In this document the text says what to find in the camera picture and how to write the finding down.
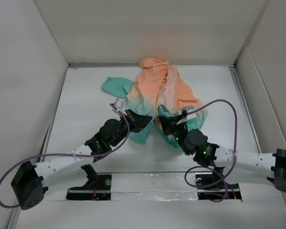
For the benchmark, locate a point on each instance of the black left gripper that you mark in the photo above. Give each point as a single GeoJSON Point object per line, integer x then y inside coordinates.
{"type": "Point", "coordinates": [138, 122]}

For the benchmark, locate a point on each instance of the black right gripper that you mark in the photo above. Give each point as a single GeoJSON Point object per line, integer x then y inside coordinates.
{"type": "Point", "coordinates": [168, 124]}

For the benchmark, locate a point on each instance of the orange and teal gradient jacket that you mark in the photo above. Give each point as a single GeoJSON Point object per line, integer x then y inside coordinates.
{"type": "Point", "coordinates": [158, 91]}

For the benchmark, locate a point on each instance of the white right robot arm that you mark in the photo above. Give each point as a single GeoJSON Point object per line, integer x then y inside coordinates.
{"type": "Point", "coordinates": [239, 167]}

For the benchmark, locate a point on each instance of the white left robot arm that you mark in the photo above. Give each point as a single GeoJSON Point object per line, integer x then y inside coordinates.
{"type": "Point", "coordinates": [32, 182]}

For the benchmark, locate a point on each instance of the clear plastic taped strip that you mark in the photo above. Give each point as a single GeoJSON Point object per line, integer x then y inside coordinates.
{"type": "Point", "coordinates": [166, 186]}

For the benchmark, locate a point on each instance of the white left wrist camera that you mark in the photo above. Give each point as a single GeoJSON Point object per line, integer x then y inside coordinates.
{"type": "Point", "coordinates": [119, 105]}

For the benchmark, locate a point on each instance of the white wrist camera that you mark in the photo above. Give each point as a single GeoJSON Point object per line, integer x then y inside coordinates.
{"type": "Point", "coordinates": [188, 110]}
{"type": "Point", "coordinates": [119, 105]}

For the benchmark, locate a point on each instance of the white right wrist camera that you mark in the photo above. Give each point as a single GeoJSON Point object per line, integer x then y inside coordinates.
{"type": "Point", "coordinates": [188, 110]}

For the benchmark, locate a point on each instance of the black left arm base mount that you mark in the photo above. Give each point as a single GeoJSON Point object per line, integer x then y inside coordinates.
{"type": "Point", "coordinates": [96, 188]}

